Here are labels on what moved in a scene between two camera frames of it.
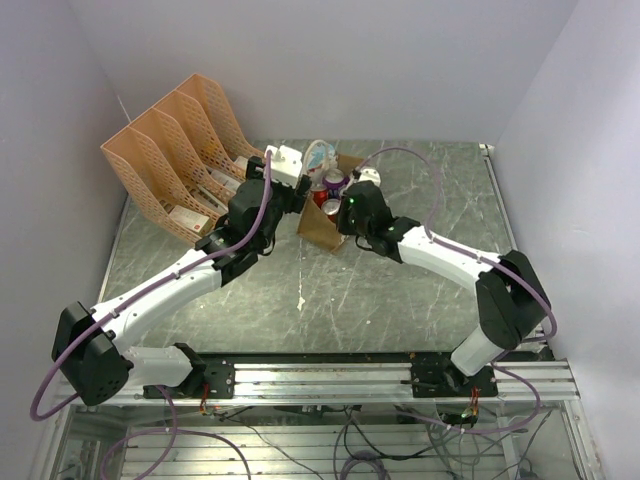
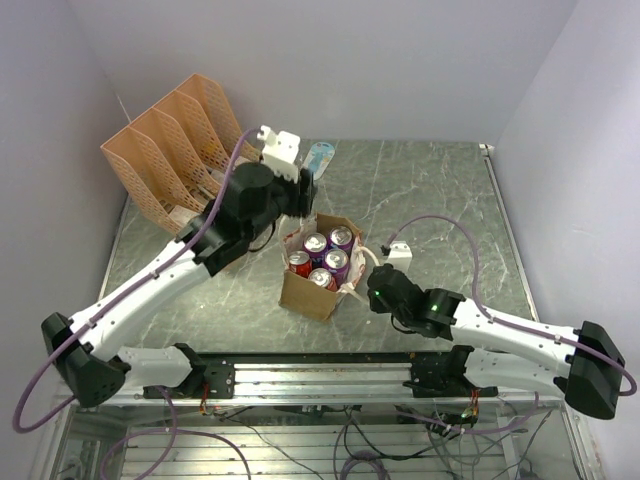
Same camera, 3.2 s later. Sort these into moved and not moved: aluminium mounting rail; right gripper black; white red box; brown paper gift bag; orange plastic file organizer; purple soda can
Moved: brown paper gift bag; right gripper black; purple soda can
Not moved: orange plastic file organizer; aluminium mounting rail; white red box
